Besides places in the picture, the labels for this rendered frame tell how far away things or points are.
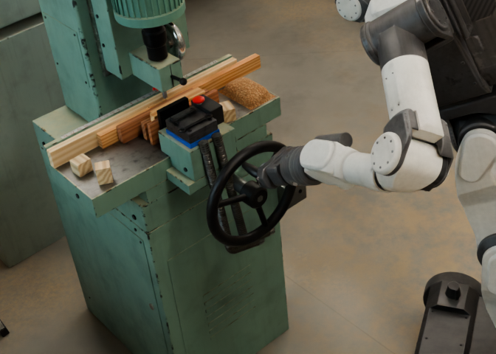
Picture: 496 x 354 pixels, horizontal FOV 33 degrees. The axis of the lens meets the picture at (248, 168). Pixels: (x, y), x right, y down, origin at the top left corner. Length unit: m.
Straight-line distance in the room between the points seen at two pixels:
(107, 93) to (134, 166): 0.34
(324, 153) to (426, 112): 0.25
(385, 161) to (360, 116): 2.28
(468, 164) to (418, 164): 0.49
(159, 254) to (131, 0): 0.67
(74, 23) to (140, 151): 0.38
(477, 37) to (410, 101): 0.32
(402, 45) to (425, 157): 0.23
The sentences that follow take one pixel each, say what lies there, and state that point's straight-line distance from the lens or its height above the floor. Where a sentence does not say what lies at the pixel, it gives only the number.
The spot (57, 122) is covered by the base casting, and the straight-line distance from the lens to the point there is 2.47.
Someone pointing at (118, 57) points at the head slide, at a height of 1.07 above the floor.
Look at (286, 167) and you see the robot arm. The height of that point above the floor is 1.02.
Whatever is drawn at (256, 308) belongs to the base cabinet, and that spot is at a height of 0.20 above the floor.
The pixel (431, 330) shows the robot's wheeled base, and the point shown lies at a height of 0.19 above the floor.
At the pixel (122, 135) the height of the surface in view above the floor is 0.93.
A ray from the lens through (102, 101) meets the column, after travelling 2.32.
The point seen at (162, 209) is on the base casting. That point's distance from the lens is 2.13.
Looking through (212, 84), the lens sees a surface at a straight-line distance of 2.27.
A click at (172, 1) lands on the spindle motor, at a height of 1.25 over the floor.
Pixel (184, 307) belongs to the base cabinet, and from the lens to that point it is 2.38.
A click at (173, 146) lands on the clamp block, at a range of 2.02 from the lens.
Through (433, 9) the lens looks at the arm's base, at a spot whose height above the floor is 1.37.
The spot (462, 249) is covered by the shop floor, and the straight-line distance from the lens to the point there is 3.09.
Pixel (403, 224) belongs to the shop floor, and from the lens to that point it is 3.18.
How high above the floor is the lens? 2.10
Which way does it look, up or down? 37 degrees down
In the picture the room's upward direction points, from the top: 6 degrees counter-clockwise
